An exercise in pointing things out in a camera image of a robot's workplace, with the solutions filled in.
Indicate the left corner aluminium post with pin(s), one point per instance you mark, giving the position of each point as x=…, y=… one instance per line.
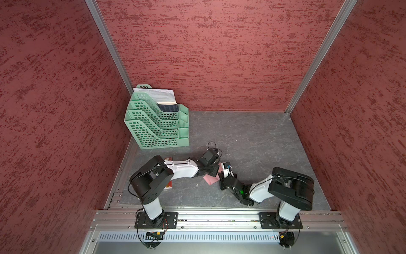
x=105, y=34

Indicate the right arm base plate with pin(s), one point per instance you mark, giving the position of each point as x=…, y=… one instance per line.
x=272, y=220

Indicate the corner aluminium post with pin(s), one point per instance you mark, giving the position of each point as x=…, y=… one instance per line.
x=328, y=41
x=105, y=34

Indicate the aluminium front rail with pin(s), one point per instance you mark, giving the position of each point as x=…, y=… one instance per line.
x=222, y=219

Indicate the green plastic file organizer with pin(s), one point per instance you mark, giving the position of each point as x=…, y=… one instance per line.
x=151, y=128

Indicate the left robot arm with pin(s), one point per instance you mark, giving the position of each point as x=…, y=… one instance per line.
x=152, y=178

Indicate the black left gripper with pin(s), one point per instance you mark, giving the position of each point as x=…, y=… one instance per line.
x=215, y=169

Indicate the dark blue book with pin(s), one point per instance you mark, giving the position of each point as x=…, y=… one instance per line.
x=169, y=108

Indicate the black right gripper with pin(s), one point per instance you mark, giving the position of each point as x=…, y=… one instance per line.
x=222, y=186

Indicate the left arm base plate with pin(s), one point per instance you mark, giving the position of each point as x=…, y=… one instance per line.
x=167, y=220

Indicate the perforated metal vent strip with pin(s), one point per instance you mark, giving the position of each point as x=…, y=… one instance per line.
x=172, y=236

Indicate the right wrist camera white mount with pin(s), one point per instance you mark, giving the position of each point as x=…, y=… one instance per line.
x=227, y=169

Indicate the white papers in organizer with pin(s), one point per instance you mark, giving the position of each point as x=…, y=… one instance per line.
x=162, y=97

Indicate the right corner aluminium post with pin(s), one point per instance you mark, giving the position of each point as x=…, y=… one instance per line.
x=328, y=41

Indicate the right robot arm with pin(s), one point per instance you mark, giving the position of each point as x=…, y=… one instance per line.
x=294, y=190

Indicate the red pencil box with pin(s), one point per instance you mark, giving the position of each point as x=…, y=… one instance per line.
x=169, y=185

